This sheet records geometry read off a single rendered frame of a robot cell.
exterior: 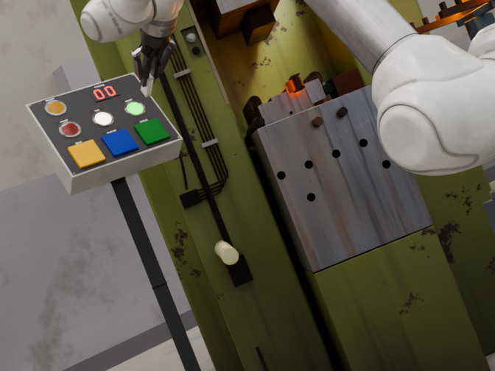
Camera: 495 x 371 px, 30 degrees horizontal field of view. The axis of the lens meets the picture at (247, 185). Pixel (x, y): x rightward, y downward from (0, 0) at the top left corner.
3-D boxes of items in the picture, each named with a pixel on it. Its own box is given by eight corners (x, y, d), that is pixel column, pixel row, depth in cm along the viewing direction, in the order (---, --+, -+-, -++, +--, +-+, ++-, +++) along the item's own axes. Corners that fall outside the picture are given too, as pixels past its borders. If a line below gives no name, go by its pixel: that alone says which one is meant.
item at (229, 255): (243, 262, 240) (236, 243, 240) (224, 269, 239) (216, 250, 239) (234, 253, 283) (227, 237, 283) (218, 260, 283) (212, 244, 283)
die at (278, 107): (328, 102, 273) (317, 75, 273) (265, 126, 272) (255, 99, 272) (309, 116, 315) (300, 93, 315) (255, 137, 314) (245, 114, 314)
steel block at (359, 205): (433, 224, 268) (377, 82, 268) (312, 273, 266) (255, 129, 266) (390, 221, 324) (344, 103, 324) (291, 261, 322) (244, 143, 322)
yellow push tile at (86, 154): (105, 158, 244) (92, 138, 248) (80, 167, 240) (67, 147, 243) (105, 162, 246) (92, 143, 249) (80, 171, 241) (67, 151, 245)
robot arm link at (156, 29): (185, 17, 227) (181, 35, 232) (166, -6, 231) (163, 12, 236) (153, 26, 223) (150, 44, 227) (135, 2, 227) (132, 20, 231)
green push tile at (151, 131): (171, 136, 254) (157, 117, 257) (147, 144, 250) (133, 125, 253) (170, 140, 255) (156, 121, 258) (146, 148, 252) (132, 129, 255)
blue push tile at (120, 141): (138, 147, 249) (125, 127, 252) (114, 155, 245) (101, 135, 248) (138, 151, 250) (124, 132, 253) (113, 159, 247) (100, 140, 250)
